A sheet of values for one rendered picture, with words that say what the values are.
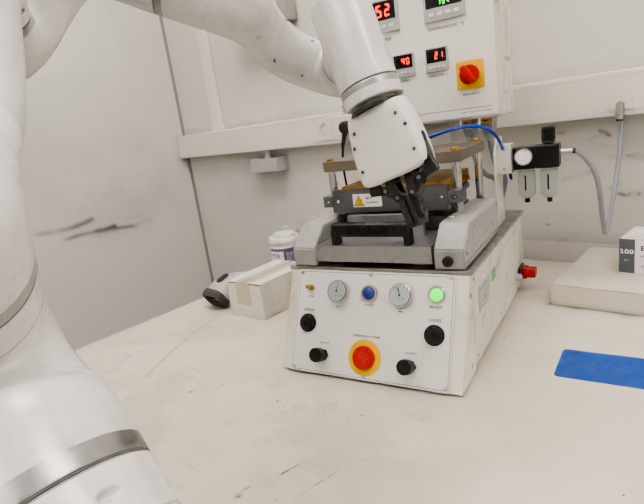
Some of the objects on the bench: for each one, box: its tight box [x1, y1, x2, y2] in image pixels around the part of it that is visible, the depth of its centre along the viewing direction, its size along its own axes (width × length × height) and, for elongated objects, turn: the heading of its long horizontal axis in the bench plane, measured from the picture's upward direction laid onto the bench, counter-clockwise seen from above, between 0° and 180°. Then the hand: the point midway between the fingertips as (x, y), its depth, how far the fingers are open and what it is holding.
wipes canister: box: [268, 230, 298, 261], centre depth 148 cm, size 9×9×15 cm
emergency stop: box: [352, 346, 375, 370], centre depth 87 cm, size 2×4×4 cm, turn 87°
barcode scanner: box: [202, 272, 245, 308], centre depth 140 cm, size 20×8×8 cm, turn 166°
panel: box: [291, 269, 457, 394], centre depth 87 cm, size 2×30×19 cm, turn 87°
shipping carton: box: [228, 260, 296, 320], centre depth 131 cm, size 19×13×9 cm
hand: (414, 211), depth 70 cm, fingers closed
